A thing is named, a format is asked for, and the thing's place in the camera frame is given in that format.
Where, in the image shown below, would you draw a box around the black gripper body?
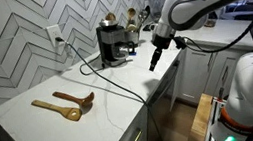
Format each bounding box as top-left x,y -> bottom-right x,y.
148,32 -> 177,65

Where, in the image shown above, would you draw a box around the glass coffee kettle black handle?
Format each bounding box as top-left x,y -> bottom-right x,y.
110,39 -> 138,62

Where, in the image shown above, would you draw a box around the grey dishwasher front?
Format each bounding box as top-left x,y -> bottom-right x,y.
139,58 -> 188,119

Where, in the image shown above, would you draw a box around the steel utensil holder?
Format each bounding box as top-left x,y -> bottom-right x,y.
125,27 -> 142,47

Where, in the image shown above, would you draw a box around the metal ladle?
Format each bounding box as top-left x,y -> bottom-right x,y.
136,9 -> 148,29

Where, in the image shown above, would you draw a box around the wooden spoon round head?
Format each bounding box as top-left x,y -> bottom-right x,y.
124,6 -> 139,31

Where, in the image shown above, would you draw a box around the white lower cabinets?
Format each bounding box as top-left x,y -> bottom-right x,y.
160,36 -> 253,109

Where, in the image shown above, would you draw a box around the wooden spoon narrow head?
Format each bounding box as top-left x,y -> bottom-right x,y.
104,11 -> 117,23

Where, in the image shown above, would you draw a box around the wooden board platform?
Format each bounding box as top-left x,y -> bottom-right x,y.
175,91 -> 221,141

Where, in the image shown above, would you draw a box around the dark brown wooden spoon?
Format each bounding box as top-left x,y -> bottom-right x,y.
51,85 -> 98,114

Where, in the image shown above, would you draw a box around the light wooden slotted spatula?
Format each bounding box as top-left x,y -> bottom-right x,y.
30,93 -> 84,129

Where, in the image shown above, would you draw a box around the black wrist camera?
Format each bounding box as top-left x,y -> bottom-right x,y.
172,34 -> 188,51

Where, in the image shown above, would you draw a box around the long black power cable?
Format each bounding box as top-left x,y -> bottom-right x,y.
55,24 -> 168,141

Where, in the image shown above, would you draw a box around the black coffee machine cord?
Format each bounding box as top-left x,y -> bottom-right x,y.
77,52 -> 105,77

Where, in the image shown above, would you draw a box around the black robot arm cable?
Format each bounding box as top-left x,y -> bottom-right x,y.
176,0 -> 253,58

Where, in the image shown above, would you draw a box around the robot mount frame green light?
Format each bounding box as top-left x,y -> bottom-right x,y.
198,94 -> 234,141

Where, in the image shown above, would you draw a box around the white wall outlet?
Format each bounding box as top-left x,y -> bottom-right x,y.
45,23 -> 65,49

